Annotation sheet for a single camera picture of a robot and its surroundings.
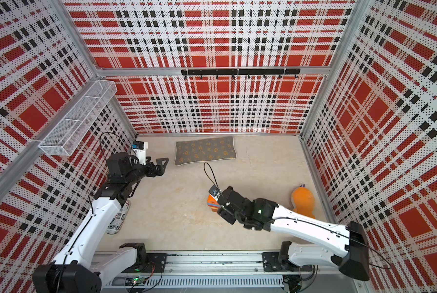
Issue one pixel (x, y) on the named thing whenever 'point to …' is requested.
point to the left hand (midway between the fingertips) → (161, 158)
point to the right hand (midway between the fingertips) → (229, 202)
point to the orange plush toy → (303, 201)
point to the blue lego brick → (212, 202)
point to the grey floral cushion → (191, 151)
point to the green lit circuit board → (135, 281)
